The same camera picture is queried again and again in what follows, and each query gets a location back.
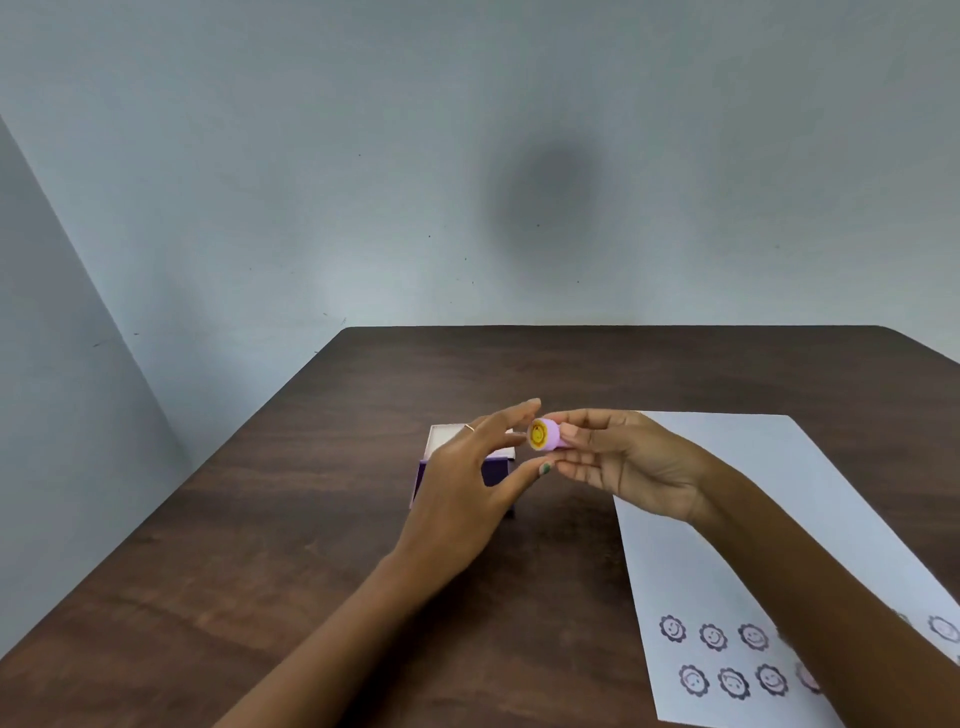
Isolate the person's left forearm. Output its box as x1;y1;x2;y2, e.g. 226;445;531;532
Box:
212;553;429;728

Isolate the white paper with stamped faces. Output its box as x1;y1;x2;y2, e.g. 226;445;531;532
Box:
612;411;960;728

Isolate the purple round stamp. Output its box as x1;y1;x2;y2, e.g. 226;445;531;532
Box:
526;417;576;453

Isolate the person's right hand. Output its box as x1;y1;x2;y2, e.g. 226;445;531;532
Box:
541;408;723;526

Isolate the purple and white box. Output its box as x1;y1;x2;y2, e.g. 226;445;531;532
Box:
409;423;519;519

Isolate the person's right forearm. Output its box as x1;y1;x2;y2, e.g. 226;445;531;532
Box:
690;457;960;728

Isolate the person's left hand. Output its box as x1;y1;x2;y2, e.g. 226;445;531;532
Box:
385;398;557;595

